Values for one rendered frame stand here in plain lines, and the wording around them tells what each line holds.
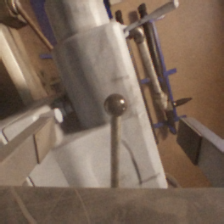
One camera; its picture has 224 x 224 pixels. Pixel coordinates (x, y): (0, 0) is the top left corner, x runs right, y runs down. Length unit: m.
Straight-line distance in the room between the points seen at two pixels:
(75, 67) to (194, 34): 3.49
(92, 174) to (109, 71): 0.19
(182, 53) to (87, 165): 3.40
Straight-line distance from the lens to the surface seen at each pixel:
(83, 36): 0.30
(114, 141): 0.26
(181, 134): 0.17
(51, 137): 0.16
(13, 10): 0.64
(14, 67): 0.58
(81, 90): 0.31
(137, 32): 0.50
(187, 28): 3.67
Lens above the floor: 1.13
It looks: 6 degrees down
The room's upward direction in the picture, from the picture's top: 72 degrees clockwise
